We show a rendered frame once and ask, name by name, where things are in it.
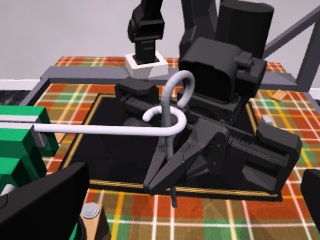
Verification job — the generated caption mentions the green bench vise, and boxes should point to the green bench vise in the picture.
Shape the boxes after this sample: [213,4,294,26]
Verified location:
[0,105,82,240]

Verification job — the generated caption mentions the grey metal post with diagonal brace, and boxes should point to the grey metal post with diagonal brace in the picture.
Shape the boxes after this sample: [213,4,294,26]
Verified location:
[262,5,320,92]

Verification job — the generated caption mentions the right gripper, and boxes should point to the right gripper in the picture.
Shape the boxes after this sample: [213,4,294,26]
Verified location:
[114,76,303,196]

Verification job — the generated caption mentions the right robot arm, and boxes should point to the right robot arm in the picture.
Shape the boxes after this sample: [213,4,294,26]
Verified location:
[127,0,274,121]

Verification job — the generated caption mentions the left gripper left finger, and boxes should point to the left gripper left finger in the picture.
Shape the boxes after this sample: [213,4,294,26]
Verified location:
[0,162,90,240]

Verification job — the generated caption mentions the black flat mat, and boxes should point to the black flat mat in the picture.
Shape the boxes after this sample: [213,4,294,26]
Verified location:
[57,93,283,202]

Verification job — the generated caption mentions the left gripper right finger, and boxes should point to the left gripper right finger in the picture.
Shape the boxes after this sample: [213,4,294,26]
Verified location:
[300,168,320,233]

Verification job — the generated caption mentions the black rubber ring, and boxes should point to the black rubber ring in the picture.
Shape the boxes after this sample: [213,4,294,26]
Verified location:
[79,216,87,240]

